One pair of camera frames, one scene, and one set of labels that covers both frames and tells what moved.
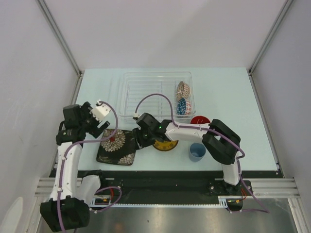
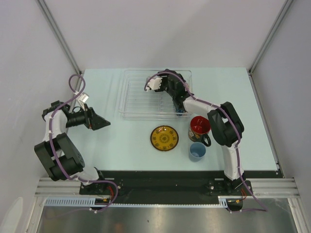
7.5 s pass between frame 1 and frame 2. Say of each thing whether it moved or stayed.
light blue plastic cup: stayed
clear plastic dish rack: stayed
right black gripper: moved
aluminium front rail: stayed
